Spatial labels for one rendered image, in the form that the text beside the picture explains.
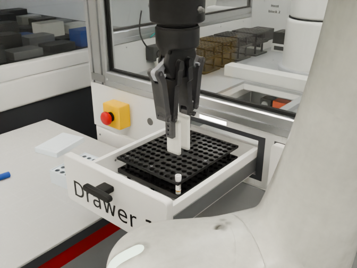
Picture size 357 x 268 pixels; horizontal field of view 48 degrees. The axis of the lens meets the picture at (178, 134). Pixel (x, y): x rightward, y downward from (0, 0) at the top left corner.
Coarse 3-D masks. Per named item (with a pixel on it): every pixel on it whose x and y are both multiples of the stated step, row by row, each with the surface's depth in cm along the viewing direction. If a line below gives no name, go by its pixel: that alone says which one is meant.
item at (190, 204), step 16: (192, 128) 106; (128, 144) 96; (240, 144) 98; (256, 144) 96; (96, 160) 88; (112, 160) 91; (240, 160) 88; (256, 160) 94; (224, 176) 84; (240, 176) 90; (160, 192) 87; (192, 192) 76; (208, 192) 80; (224, 192) 86; (176, 208) 73; (192, 208) 77
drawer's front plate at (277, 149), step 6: (276, 144) 88; (282, 144) 88; (276, 150) 88; (282, 150) 87; (270, 156) 89; (276, 156) 88; (270, 162) 89; (276, 162) 88; (270, 168) 90; (270, 174) 91
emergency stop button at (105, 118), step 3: (102, 114) 115; (105, 114) 115; (108, 114) 115; (102, 117) 115; (105, 117) 115; (108, 117) 114; (111, 117) 116; (102, 120) 116; (105, 120) 115; (108, 120) 115; (111, 120) 115; (105, 123) 116; (108, 123) 115
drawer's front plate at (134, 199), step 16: (64, 160) 84; (80, 160) 81; (80, 176) 82; (96, 176) 78; (112, 176) 75; (80, 192) 84; (112, 192) 76; (128, 192) 73; (144, 192) 70; (96, 208) 82; (112, 208) 78; (128, 208) 75; (144, 208) 71; (160, 208) 68; (128, 224) 76
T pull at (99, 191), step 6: (84, 186) 75; (90, 186) 75; (96, 186) 75; (102, 186) 75; (108, 186) 75; (90, 192) 75; (96, 192) 73; (102, 192) 73; (108, 192) 75; (102, 198) 73; (108, 198) 72
